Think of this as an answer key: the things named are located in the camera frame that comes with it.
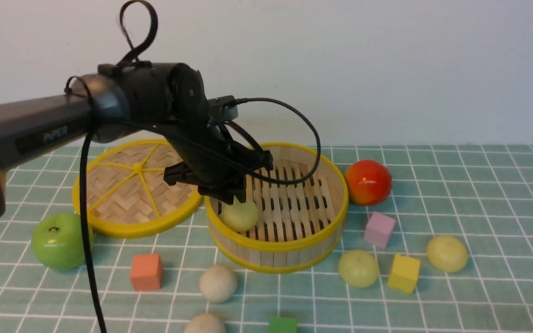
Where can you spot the bamboo steamer lid yellow rim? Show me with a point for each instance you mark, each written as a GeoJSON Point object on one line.
{"type": "Point", "coordinates": [127, 197]}

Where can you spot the red tomato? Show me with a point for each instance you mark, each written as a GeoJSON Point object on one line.
{"type": "Point", "coordinates": [368, 182]}

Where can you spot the yellow cube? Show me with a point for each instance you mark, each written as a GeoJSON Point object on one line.
{"type": "Point", "coordinates": [404, 273]}

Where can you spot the pink cube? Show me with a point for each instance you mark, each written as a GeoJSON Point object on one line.
{"type": "Point", "coordinates": [378, 229]}

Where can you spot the green cube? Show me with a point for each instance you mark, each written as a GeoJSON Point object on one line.
{"type": "Point", "coordinates": [278, 324]}

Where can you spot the bamboo steamer tray yellow rim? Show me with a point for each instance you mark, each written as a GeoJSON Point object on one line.
{"type": "Point", "coordinates": [299, 225]}

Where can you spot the white bun front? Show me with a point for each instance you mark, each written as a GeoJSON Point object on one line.
{"type": "Point", "coordinates": [205, 323]}

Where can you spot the pale green bun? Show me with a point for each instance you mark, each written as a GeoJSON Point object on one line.
{"type": "Point", "coordinates": [240, 217]}
{"type": "Point", "coordinates": [358, 268]}

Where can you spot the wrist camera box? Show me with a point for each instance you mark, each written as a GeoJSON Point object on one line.
{"type": "Point", "coordinates": [223, 109]}

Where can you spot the green checkered tablecloth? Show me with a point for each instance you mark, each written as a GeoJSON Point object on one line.
{"type": "Point", "coordinates": [482, 195]}

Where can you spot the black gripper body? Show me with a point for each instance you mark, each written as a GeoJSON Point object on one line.
{"type": "Point", "coordinates": [210, 160]}

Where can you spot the green apple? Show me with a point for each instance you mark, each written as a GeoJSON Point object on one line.
{"type": "Point", "coordinates": [57, 242]}

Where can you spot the orange cube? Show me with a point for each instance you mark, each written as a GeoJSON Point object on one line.
{"type": "Point", "coordinates": [146, 272]}

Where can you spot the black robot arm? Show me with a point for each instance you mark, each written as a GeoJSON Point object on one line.
{"type": "Point", "coordinates": [117, 101]}

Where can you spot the white bun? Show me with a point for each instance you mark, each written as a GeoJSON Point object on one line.
{"type": "Point", "coordinates": [218, 283]}
{"type": "Point", "coordinates": [205, 323]}

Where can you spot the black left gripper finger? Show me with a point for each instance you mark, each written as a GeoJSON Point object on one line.
{"type": "Point", "coordinates": [231, 196]}

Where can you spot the pale yellow bun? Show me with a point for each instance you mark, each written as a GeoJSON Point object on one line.
{"type": "Point", "coordinates": [447, 253]}

